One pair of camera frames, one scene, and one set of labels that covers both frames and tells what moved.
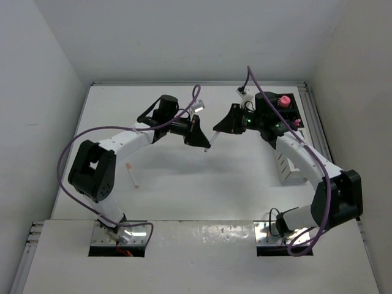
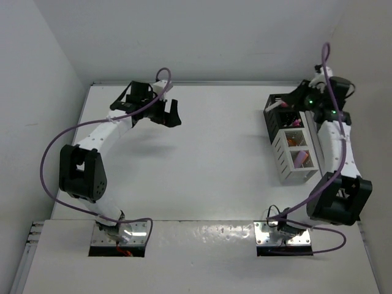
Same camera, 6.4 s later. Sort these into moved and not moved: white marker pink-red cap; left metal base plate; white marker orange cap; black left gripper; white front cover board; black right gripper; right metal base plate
Moved: black left gripper; white marker orange cap; black right gripper
Not moved: right metal base plate; left metal base plate; white marker pink-red cap; white front cover board
